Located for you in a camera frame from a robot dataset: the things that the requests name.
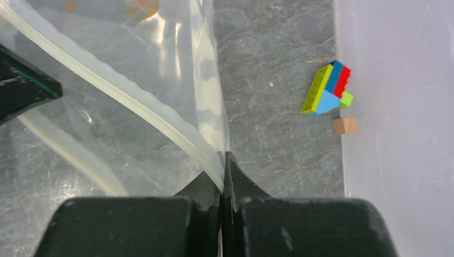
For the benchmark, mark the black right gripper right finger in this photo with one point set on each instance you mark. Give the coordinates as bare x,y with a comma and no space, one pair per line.
256,224

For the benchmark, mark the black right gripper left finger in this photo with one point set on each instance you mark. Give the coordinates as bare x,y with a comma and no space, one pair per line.
185,224

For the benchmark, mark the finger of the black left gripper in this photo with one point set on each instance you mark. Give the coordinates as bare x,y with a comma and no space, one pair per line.
23,86

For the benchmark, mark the clear dotted zip top bag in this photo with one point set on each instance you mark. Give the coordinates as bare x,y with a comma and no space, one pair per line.
142,112

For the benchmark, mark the small wooden cube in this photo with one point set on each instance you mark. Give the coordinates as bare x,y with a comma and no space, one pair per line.
345,125

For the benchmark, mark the multicolour toy brick stack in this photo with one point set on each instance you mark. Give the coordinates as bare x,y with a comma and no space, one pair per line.
328,90

